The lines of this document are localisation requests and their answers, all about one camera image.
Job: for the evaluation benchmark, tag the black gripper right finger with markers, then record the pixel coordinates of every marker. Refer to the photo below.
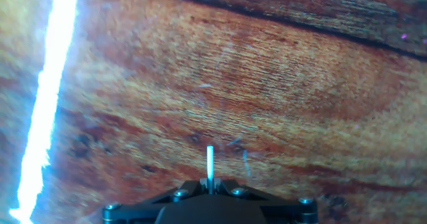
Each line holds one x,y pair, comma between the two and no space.
287,207

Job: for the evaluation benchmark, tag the wood pattern table mat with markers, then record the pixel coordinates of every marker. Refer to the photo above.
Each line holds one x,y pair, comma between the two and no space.
233,84

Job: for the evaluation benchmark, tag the blue flag with white stick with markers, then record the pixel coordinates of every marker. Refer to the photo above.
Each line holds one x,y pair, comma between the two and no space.
210,160

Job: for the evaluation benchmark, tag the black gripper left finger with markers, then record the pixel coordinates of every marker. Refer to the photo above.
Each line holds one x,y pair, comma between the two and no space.
140,207

